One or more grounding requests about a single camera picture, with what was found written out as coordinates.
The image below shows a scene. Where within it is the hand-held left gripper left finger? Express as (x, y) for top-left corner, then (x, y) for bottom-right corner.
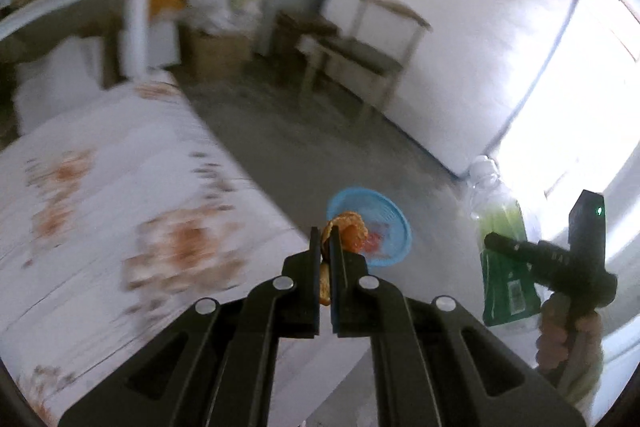
(57, 227), (321, 427)

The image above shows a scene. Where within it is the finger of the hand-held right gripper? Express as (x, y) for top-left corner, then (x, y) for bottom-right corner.
(482, 232), (538, 266)

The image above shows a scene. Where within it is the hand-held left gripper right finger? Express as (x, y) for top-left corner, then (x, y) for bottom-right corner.
(329, 224), (586, 427)

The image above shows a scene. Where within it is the green plastic bottle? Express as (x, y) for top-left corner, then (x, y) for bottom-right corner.
(467, 155), (543, 328)

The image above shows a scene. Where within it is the orange peel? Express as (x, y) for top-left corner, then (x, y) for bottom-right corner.
(320, 212), (370, 308)

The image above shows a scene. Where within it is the red plastic packet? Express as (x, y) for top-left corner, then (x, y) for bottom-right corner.
(365, 227), (398, 255)

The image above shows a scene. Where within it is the blue plastic basket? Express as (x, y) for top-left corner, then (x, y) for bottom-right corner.
(326, 188), (413, 270)

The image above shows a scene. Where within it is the person's right forearm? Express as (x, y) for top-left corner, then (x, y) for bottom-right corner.
(542, 352), (603, 410)

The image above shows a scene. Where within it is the person's right hand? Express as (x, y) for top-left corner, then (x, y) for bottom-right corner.
(535, 292), (603, 373)

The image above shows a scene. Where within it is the wooden chair with dark seat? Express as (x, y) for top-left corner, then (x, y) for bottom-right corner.
(300, 0), (432, 125)

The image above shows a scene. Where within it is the cardboard box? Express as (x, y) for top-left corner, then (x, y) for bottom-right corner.
(187, 29), (253, 80)

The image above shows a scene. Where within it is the dark wooden stool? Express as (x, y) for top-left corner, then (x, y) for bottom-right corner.
(272, 9), (341, 85)

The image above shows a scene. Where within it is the white box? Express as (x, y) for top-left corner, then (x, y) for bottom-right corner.
(145, 19), (181, 68)

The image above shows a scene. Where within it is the large white bag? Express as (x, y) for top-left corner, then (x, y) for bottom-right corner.
(15, 37), (103, 135)

